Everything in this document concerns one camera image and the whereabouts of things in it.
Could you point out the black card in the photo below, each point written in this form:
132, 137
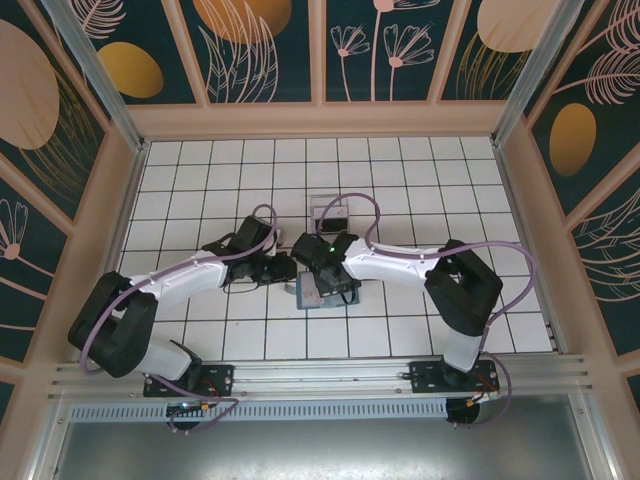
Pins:
337, 225

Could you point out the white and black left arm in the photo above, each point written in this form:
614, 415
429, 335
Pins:
200, 280

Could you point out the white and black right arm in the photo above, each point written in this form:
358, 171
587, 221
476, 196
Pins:
390, 265

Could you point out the small clear plastic box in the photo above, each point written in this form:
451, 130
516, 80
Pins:
315, 222

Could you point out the grey metal sheet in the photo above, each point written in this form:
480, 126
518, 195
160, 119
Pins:
320, 450

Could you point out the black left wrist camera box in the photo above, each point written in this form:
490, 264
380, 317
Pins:
252, 232

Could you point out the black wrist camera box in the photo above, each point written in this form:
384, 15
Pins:
310, 250
252, 232

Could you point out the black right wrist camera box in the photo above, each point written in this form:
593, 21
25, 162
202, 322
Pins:
310, 250

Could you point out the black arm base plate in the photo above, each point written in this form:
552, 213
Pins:
222, 380
422, 377

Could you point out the aluminium table edge rail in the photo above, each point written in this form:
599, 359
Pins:
525, 240
119, 225

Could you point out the wall panel pink flowers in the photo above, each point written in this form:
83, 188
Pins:
370, 75

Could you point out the wall panel orange circle leaves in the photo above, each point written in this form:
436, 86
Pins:
295, 60

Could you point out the wall panel single flower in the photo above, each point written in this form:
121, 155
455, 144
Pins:
25, 280

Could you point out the wall panel small yellow oval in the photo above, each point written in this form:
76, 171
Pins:
165, 50

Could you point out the aluminium frame post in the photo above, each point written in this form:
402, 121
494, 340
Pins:
529, 75
105, 85

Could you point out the wall panel pale circle stems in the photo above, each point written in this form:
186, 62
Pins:
465, 50

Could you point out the wall panel pink leaves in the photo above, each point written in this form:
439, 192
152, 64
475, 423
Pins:
610, 270

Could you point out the wall panel oval and fern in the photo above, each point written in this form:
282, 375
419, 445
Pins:
572, 140

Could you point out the wall panel large pale oval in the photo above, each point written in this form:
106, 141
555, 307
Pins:
30, 90

